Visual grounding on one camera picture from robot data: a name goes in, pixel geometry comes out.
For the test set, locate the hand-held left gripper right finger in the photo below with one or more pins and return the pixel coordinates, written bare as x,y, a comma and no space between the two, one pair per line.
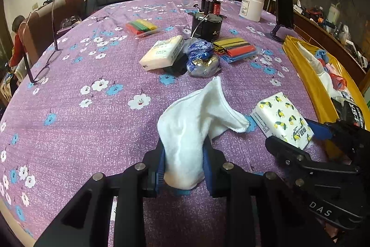
208,170

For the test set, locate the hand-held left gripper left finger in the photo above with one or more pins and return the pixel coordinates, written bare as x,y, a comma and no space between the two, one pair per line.
160,167

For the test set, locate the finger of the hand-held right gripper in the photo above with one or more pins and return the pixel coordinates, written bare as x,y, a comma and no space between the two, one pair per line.
320,129
289,153

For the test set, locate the black snack packet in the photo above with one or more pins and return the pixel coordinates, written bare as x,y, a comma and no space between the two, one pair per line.
351,114

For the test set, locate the lemon print tissue pack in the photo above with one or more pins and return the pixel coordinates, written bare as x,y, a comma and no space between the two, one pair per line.
277,116

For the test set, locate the white towel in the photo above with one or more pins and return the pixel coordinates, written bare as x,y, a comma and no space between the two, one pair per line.
188,134

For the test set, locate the yellow box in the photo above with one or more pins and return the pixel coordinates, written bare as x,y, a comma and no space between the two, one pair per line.
300,73

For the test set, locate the blue cloth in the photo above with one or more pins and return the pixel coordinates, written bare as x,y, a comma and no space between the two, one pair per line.
320,54

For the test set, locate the white cloth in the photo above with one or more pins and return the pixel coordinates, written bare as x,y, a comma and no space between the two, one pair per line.
310,59

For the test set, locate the wooden cabinet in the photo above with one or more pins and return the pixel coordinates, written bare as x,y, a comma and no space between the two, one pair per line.
318,33

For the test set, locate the pile of assorted clutter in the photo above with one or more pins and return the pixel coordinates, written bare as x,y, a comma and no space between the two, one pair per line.
347,35

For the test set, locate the small black box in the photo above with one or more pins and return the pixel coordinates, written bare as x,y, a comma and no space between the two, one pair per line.
176,64

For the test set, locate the plain white tissue pack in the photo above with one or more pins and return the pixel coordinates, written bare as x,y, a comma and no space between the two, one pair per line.
162,53

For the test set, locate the white plastic bottle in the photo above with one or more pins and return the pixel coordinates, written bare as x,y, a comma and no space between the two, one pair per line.
334,14

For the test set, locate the pack of coloured tubes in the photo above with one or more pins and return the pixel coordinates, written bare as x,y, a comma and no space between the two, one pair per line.
141,27
234,48

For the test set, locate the black tablet on stand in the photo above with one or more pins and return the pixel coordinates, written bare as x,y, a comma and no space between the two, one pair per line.
283,4

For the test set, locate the white plastic jar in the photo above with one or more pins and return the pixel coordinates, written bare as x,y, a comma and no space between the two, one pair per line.
251,6

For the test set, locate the black cylinder device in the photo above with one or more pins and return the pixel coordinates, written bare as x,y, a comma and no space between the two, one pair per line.
208,28

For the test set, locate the purple framed eyeglasses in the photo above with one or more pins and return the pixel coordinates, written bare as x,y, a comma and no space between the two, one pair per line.
43,70

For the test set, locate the small thin eyeglasses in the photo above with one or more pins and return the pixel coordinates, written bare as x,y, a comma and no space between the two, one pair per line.
101,18

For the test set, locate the black and red spool device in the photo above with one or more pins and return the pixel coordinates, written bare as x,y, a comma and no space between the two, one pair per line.
212,4

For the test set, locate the clear glassware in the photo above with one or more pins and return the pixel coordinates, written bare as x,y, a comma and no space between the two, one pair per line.
69,22

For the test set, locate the brown chair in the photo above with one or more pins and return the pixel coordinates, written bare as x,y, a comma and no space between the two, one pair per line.
43,24

